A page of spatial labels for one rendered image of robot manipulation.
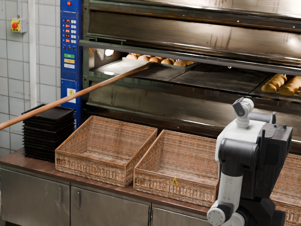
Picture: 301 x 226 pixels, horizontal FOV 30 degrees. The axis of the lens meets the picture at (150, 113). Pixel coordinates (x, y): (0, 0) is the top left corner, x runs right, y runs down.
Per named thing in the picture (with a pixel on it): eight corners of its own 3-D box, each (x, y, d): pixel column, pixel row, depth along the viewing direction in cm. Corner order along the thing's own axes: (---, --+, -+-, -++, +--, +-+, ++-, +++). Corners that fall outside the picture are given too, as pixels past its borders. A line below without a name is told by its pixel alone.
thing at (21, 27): (16, 30, 432) (15, 17, 429) (27, 31, 428) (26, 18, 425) (10, 31, 425) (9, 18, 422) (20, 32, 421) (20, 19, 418)
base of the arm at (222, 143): (256, 171, 233) (262, 145, 233) (251, 172, 221) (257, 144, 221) (221, 164, 238) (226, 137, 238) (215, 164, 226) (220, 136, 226)
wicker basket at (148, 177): (161, 164, 405) (162, 128, 397) (236, 180, 384) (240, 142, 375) (131, 190, 362) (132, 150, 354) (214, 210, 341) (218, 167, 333)
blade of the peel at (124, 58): (185, 70, 429) (185, 66, 428) (122, 60, 451) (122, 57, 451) (202, 61, 460) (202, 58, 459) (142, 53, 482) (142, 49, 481)
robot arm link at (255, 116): (270, 138, 273) (273, 111, 268) (267, 145, 265) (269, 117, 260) (246, 134, 276) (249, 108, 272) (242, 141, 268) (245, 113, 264)
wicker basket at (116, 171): (91, 148, 429) (91, 114, 421) (157, 163, 406) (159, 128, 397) (53, 170, 387) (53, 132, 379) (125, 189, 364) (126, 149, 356)
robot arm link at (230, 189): (239, 218, 242) (246, 170, 236) (232, 230, 230) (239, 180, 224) (213, 211, 246) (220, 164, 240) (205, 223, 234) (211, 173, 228)
